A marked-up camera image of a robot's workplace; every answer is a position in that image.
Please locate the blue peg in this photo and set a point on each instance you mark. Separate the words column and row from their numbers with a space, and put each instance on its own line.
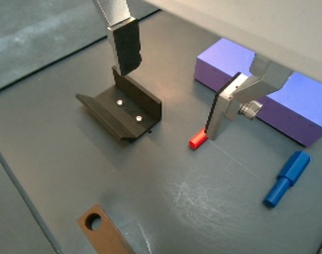
column 288, row 177

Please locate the purple base board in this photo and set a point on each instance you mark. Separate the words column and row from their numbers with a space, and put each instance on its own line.
column 292, row 110

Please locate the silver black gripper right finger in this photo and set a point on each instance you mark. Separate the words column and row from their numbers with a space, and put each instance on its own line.
column 238, row 95

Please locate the red peg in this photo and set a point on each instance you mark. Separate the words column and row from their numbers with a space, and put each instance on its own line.
column 198, row 139

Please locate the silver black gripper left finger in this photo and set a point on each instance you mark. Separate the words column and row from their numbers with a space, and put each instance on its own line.
column 122, row 34

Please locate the brown T-shaped block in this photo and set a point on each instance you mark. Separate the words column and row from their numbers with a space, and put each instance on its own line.
column 102, row 234

